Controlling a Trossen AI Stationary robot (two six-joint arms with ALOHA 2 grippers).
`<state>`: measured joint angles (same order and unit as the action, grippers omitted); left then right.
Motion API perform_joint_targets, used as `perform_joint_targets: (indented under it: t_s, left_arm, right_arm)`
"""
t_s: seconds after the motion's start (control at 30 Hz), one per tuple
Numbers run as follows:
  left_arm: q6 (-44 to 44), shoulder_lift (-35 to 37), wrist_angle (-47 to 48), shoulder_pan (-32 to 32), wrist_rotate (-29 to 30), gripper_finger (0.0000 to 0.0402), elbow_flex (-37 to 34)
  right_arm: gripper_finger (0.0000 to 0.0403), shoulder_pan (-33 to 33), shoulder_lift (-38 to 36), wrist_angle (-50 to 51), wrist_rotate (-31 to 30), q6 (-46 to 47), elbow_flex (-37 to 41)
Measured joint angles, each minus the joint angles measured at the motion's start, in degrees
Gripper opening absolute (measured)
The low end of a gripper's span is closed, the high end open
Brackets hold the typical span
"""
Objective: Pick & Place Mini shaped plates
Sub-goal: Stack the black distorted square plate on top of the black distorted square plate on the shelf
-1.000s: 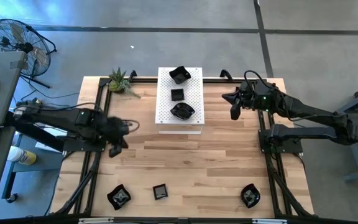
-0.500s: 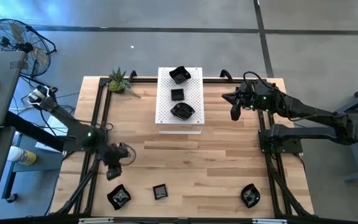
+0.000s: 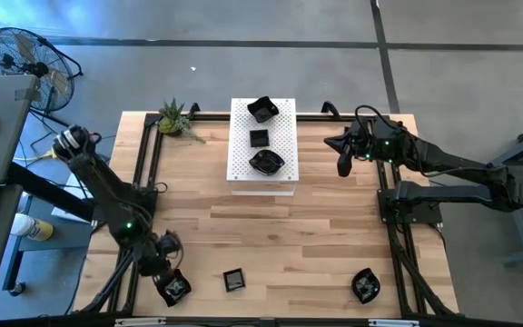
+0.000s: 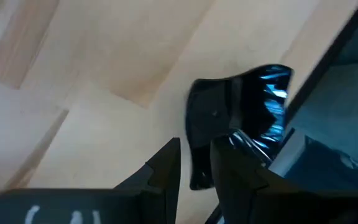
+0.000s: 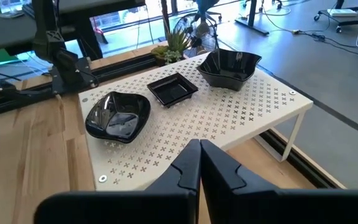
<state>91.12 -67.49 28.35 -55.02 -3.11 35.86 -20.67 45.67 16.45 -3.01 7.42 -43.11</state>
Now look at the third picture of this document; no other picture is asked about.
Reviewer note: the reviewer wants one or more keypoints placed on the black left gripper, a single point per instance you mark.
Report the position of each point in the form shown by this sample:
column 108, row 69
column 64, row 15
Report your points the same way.
column 161, row 254

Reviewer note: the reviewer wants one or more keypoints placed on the square black mini plate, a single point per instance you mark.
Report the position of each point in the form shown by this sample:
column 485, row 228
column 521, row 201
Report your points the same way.
column 234, row 280
column 259, row 138

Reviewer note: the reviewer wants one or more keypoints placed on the potted green succulent plant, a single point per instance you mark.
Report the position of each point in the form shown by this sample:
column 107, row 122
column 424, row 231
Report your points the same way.
column 170, row 121

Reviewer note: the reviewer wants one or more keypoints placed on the white paper sheet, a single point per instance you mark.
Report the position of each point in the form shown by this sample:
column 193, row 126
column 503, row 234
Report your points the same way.
column 77, row 193

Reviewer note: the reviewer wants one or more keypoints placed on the yellow power plug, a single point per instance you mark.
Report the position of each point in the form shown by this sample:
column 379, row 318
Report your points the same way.
column 47, row 156

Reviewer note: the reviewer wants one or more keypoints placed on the white perforated shelf riser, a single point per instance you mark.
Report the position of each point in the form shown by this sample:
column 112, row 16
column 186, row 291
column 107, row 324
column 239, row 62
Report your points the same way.
column 239, row 136

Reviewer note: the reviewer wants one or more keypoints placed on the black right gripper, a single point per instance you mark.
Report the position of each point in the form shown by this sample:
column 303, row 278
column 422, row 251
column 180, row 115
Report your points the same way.
column 372, row 143

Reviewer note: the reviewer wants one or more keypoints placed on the black diagonal support bar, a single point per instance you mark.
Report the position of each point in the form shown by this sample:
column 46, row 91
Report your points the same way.
column 48, row 191

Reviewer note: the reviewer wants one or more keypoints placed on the blue-grey side table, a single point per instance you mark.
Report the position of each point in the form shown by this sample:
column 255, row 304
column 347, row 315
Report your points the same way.
column 62, row 236

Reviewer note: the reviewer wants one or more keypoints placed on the wavy black mini plate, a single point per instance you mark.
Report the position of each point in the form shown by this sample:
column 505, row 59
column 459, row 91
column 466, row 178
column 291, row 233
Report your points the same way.
column 263, row 110
column 179, row 291

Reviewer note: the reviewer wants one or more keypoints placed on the white yellow spray bottle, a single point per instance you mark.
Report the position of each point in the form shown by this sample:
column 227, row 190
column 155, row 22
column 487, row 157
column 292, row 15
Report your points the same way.
column 34, row 228

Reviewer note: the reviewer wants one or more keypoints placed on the leaf-shaped black mini plate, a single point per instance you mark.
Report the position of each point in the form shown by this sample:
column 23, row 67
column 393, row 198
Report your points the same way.
column 366, row 286
column 267, row 162

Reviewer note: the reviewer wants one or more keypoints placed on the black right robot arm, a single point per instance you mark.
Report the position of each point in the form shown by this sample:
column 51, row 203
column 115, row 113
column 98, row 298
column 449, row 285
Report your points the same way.
column 452, row 160

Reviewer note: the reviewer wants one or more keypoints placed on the black floor fan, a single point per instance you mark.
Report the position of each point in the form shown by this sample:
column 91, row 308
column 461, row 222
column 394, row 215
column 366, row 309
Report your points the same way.
column 30, row 68

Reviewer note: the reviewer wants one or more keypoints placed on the white bracket plate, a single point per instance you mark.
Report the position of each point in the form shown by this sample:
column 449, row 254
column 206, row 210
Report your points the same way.
column 140, row 322
column 393, row 323

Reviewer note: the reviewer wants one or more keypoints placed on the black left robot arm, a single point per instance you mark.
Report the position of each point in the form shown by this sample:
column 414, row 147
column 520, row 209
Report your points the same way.
column 101, row 181

